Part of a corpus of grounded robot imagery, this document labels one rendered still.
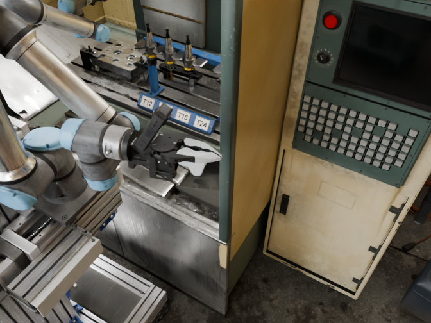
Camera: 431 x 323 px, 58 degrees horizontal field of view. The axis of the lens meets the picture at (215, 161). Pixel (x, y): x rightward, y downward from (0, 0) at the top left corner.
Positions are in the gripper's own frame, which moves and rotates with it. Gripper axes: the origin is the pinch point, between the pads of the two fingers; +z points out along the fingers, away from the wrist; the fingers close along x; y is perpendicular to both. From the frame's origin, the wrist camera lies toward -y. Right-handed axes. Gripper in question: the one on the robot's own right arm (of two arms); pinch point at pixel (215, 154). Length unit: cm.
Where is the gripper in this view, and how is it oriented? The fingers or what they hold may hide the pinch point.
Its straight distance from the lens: 81.0
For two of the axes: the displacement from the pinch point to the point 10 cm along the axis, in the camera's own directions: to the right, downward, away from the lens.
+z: 9.6, 1.9, -1.9
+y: -0.4, 7.9, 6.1
